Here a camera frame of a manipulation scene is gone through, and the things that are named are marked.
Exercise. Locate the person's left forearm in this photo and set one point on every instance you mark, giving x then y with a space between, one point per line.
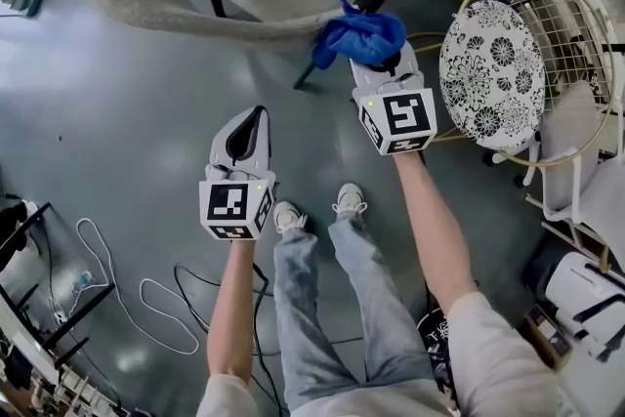
234 298

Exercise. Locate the blue cloth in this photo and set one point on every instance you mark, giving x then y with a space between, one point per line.
366 36

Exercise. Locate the white and black appliance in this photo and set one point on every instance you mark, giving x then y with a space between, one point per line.
581 293

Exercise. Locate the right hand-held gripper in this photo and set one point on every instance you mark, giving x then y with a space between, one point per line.
405 117

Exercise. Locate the white desk with black legs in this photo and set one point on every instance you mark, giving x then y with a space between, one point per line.
19 337

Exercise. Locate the person's left white shoe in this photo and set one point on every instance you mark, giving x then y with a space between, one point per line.
289 217

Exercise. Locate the person's right forearm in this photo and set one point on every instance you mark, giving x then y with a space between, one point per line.
434 229

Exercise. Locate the floral round cushion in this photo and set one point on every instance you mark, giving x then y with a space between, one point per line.
488 78

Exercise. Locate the person's white shoe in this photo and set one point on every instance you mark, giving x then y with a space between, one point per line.
289 217
350 199

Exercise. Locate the clear water bottle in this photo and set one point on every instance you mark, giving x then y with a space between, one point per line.
83 280

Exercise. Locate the white plastic chair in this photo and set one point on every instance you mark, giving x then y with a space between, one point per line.
571 132

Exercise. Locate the person's right white shoe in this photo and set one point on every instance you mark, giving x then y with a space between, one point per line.
350 199

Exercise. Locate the person's grey jeans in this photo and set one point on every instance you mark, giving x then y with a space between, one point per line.
303 307

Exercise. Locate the black pouch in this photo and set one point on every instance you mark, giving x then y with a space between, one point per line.
434 337

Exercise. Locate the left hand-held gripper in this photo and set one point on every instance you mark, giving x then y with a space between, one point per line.
229 207

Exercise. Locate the wooden chair frame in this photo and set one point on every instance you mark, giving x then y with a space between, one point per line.
605 259

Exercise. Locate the person's white shirt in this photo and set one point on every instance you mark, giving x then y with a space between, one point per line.
503 366

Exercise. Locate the white power strip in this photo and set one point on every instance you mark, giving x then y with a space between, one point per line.
60 316

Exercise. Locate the stack of green boxes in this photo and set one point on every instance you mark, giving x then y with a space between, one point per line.
24 0

